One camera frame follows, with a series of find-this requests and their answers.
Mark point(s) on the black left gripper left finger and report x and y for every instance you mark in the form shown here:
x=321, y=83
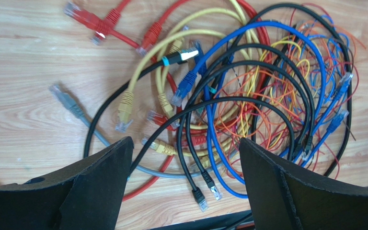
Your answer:
x=85, y=195

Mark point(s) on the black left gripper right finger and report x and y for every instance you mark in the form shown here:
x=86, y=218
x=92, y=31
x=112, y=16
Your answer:
x=285, y=196

